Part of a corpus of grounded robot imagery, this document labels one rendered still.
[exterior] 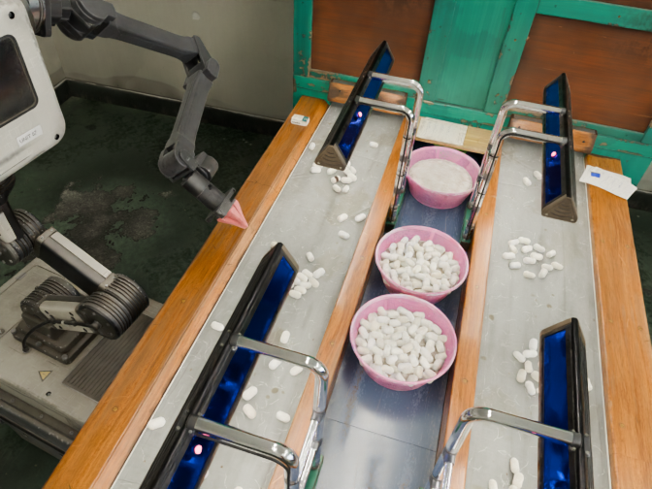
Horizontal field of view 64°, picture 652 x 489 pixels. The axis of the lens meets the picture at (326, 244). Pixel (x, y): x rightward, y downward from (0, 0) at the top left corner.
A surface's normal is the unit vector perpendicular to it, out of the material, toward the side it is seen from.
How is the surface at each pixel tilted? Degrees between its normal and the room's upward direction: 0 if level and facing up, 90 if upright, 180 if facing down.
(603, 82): 90
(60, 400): 1
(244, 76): 90
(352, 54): 90
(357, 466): 0
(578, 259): 0
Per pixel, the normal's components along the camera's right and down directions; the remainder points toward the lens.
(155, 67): -0.26, 0.68
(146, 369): 0.05, -0.69
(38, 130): 0.91, 0.33
